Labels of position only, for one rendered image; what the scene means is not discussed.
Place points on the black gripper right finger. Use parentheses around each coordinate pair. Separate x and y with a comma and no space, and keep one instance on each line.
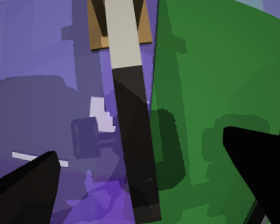
(256,156)

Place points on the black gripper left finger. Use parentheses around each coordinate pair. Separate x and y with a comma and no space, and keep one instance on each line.
(27,195)

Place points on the green putting mat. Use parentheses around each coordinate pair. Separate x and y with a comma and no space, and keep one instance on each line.
(217,64)

